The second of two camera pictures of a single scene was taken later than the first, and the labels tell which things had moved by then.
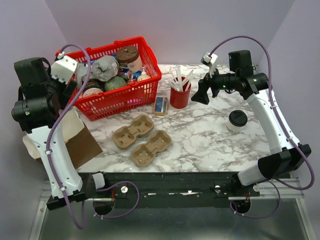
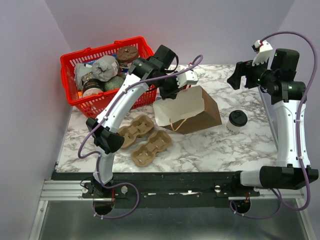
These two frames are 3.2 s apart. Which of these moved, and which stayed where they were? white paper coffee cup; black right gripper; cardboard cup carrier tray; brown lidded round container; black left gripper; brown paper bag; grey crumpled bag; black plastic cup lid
Moved: black left gripper; brown paper bag; black right gripper
Stayed: white paper coffee cup; brown lidded round container; cardboard cup carrier tray; grey crumpled bag; black plastic cup lid
